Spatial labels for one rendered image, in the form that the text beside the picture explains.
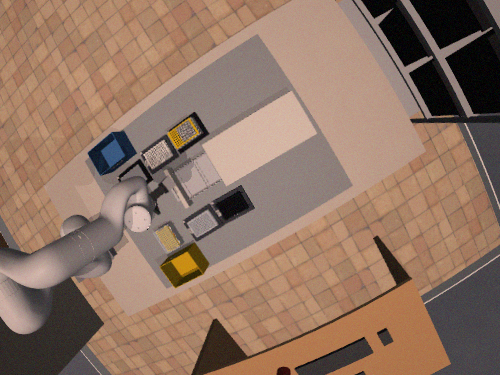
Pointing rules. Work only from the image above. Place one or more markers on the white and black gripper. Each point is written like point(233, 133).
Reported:
point(156, 210)

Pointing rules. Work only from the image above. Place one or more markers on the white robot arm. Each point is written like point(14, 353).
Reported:
point(25, 297)

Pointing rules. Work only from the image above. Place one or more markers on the yellow open-top bin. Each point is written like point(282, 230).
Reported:
point(192, 262)

